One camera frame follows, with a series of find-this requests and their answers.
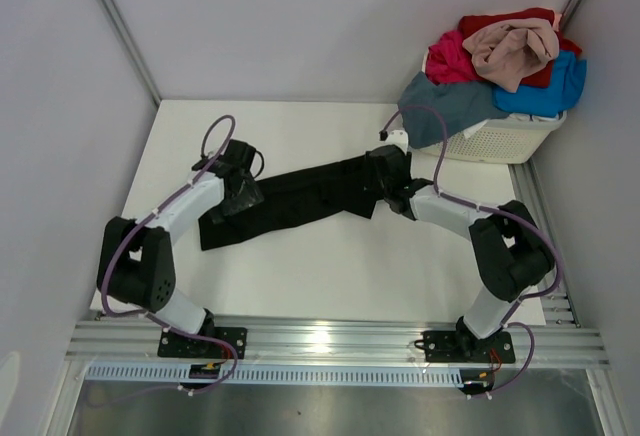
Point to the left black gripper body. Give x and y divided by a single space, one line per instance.
248 196

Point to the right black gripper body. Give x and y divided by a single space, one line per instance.
407 159

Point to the black t shirt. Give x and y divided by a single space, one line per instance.
292 200

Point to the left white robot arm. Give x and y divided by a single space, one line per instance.
137 264

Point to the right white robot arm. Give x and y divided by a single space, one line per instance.
512 255

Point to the grey blue t shirt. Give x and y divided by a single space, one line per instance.
460 105

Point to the white laundry basket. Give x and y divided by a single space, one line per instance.
495 146

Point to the magenta t shirt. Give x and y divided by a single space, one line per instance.
447 62

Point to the beige pink t shirt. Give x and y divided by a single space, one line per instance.
506 52

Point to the dark red t shirt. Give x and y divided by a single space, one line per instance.
471 23

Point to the bright blue t shirt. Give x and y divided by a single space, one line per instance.
565 89

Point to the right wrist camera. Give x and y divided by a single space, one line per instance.
398 138

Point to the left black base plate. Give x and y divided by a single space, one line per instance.
172 345

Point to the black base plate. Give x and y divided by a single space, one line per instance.
172 345
449 346

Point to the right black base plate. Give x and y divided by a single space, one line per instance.
449 346

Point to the aluminium mounting rail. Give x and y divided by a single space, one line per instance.
291 341

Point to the white slotted cable duct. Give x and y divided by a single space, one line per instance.
275 374

